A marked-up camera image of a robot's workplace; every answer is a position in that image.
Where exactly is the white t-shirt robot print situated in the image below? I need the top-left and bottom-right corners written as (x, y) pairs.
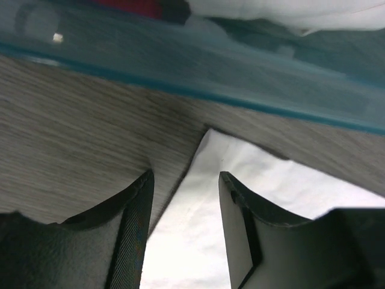
top-left (140, 129), bottom-right (384, 288)

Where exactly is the white t-shirt in basket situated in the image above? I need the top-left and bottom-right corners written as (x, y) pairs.
top-left (188, 0), bottom-right (384, 36)

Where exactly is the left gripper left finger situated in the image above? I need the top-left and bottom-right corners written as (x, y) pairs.
top-left (1, 170), bottom-right (155, 288)

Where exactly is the red t-shirt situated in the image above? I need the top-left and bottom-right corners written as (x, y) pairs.
top-left (93, 0), bottom-right (162, 19)

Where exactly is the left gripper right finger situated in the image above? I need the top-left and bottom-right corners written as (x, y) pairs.
top-left (219, 172), bottom-right (384, 288)

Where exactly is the teal laundry basket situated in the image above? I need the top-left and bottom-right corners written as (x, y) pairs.
top-left (1, 1), bottom-right (384, 134)

